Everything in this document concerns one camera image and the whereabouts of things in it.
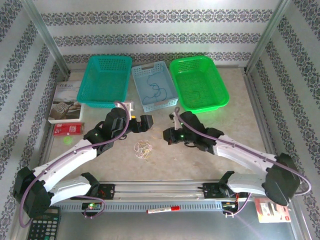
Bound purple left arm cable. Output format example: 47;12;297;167
18;100;132;228

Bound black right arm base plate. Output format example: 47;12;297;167
202;182;249;200

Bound small circuit board with LED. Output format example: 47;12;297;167
81;202;104;211

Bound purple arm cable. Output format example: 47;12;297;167
18;100;132;228
174;106;313;218

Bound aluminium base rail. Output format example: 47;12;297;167
23;179;293;201

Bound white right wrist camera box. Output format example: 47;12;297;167
170;112;182;131

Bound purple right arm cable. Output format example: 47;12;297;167
174;106;313;218

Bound small circuit board with wires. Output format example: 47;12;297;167
221;201;240;210

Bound light blue plastic basket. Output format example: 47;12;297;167
131;61;180;113

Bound white brown book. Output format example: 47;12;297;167
48;80;85;125

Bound aluminium frame post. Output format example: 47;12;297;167
244;0;293;75
23;0;71;76

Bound teal plastic basket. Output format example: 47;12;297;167
76;55;133;110

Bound red white marker pen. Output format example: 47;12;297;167
146;205;181;215

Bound red blister pack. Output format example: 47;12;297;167
254;197;292;224

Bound grey slotted cable duct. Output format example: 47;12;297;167
58;201;225;213

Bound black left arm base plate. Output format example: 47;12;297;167
69;183;116;200

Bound small red box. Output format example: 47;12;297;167
52;121;85;137

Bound aluminium side rail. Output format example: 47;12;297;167
242;72;286;181
41;123;55;166

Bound bright green plastic basket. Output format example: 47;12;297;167
169;56;230;115

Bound black calculator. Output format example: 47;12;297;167
26;205;62;240

